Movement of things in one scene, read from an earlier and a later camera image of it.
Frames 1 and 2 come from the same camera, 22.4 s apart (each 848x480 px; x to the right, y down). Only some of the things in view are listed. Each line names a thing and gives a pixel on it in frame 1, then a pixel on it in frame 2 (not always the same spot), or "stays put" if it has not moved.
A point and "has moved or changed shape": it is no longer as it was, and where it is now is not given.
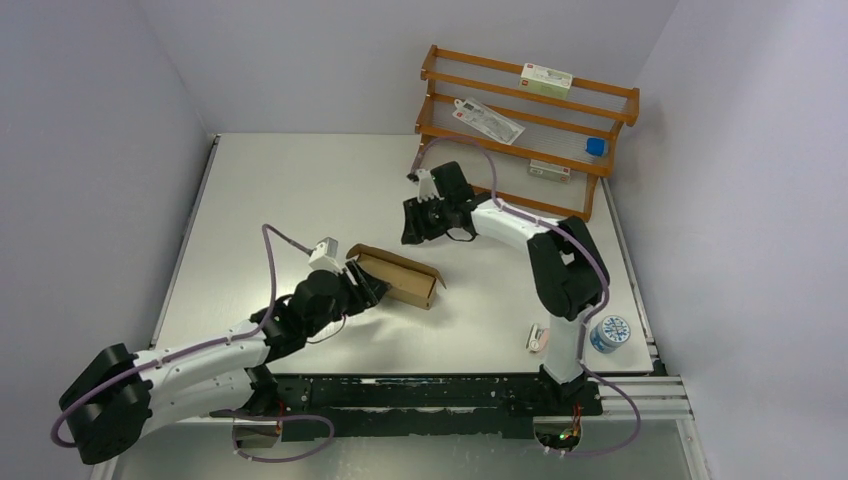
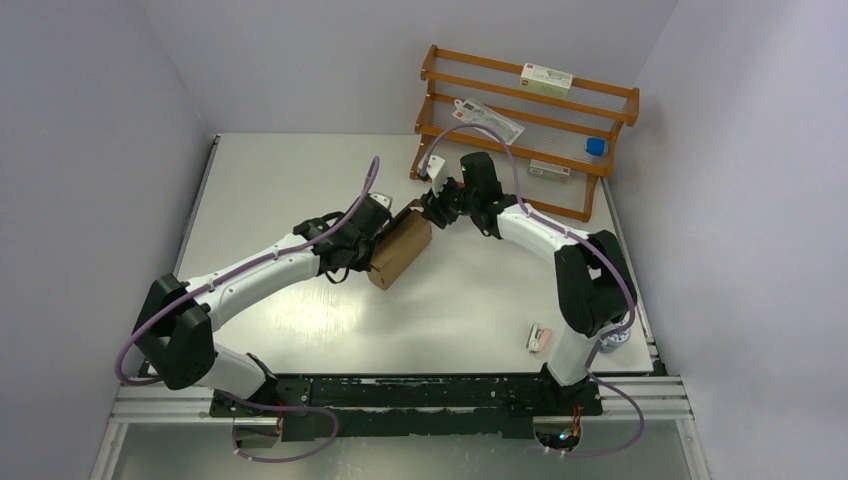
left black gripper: (370, 289) → (364, 263)
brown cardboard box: (411, 284) has moved or changed shape
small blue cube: (597, 146) stays put
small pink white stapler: (537, 339) stays put
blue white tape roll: (610, 334) stays put
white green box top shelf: (545, 80) stays put
